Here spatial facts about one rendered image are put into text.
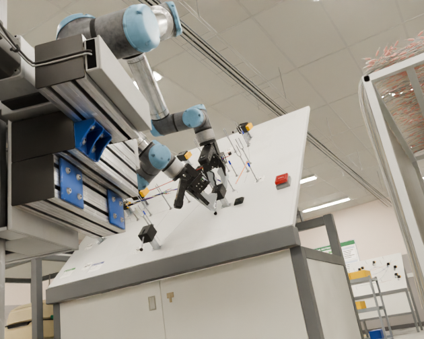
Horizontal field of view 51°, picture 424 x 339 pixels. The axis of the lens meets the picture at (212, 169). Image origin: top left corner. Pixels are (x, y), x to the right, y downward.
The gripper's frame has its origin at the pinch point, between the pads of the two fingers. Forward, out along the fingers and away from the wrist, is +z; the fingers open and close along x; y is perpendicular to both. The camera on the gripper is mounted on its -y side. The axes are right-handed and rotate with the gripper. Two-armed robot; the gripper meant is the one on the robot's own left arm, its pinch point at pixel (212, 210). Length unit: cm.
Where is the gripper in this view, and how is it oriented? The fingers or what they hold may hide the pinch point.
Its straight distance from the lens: 174.8
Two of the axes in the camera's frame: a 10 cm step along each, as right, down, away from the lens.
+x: -2.9, 0.3, 9.6
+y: 6.3, -7.5, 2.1
